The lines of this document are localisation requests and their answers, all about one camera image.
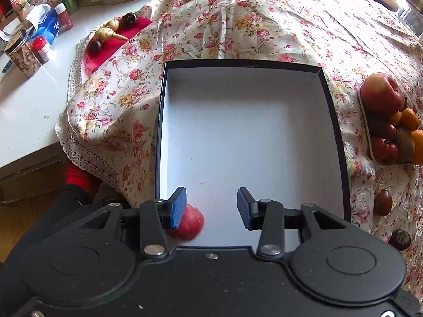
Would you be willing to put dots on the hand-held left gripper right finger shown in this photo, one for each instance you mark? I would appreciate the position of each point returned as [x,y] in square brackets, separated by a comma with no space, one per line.
[244,212]

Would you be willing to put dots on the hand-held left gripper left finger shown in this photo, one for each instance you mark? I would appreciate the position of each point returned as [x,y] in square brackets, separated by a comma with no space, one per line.
[177,208]

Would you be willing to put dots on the black box with white inside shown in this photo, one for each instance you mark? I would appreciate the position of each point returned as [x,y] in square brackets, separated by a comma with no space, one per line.
[251,132]

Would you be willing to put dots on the red sock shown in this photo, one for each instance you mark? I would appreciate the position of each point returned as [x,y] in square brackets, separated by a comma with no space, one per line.
[77,178]

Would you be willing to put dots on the brown-red pointed fruit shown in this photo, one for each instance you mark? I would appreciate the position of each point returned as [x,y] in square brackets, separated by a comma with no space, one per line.
[382,202]

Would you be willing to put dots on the white fruit tray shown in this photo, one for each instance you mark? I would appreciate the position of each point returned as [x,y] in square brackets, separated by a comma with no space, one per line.
[364,122]

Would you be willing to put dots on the dark red tomato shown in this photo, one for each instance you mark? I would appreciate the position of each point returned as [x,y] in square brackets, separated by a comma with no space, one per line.
[384,148]

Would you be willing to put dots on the dark purple passion fruit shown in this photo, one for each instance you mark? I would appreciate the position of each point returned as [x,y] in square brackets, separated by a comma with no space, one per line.
[400,239]

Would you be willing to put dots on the small dark red fruit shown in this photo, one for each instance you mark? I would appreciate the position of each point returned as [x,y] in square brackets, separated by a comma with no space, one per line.
[389,130]

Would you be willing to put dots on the red cloth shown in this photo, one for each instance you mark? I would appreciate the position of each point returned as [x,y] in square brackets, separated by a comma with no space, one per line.
[109,52]

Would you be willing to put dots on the brown kiwi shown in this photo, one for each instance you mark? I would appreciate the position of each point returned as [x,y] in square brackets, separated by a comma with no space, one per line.
[405,143]

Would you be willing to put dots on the small orange kumquat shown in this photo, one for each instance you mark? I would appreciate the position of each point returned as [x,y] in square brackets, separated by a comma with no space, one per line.
[395,118]

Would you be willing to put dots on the white cabinet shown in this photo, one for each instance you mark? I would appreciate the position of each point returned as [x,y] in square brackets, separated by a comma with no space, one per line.
[26,112]

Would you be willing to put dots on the large red apple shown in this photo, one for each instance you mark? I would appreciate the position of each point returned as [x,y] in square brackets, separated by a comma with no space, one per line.
[380,94]

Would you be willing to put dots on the dark brown round fruit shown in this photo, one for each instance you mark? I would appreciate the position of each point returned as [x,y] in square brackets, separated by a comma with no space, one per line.
[93,47]

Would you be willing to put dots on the large orange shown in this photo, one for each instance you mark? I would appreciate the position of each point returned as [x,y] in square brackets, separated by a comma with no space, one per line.
[418,147]

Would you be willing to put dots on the large yellow pear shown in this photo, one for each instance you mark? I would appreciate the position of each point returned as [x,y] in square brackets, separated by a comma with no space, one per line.
[105,35]

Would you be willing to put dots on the floral tablecloth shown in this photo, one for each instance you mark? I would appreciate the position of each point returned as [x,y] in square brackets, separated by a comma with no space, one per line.
[238,23]

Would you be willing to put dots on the orange tangerine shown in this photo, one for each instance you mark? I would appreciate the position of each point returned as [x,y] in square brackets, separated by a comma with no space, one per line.
[409,119]

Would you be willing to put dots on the dark mangosteen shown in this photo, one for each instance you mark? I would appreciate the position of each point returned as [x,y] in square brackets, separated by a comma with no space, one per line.
[130,19]

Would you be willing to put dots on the small yellow pear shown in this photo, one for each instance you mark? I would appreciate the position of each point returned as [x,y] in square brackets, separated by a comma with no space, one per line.
[113,23]

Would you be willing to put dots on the small red-lid bottle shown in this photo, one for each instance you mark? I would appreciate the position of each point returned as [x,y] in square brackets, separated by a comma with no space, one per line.
[41,49]

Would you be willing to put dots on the patterned brown tin can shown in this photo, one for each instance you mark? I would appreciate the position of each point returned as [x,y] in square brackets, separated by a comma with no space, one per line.
[19,55]

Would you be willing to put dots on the red bottle with white cap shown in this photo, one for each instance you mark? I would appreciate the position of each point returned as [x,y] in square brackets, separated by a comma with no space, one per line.
[63,16]

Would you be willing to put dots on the blue tissue packet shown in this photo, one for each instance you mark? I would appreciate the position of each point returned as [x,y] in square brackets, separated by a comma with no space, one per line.
[48,23]

